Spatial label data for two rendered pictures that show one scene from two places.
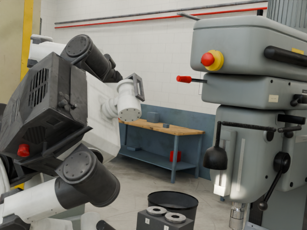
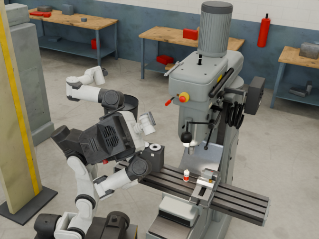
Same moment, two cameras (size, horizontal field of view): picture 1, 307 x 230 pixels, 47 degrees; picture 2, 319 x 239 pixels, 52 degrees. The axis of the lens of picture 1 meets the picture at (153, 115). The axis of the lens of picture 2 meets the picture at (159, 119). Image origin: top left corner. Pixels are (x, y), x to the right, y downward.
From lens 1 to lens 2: 122 cm
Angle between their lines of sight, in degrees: 32
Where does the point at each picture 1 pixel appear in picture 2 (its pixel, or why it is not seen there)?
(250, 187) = (199, 141)
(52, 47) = (89, 93)
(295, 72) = not seen: hidden behind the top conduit
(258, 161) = (203, 129)
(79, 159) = (139, 164)
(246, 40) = (201, 90)
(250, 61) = (202, 99)
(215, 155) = (187, 137)
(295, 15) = (216, 46)
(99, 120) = (136, 138)
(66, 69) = (118, 121)
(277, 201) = not seen: hidden behind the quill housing
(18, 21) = not seen: outside the picture
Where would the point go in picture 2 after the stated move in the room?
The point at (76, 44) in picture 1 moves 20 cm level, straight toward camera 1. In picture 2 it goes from (111, 96) to (127, 112)
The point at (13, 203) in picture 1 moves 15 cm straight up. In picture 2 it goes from (108, 185) to (107, 164)
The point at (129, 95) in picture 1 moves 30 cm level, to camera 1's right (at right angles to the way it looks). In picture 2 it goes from (149, 125) to (197, 117)
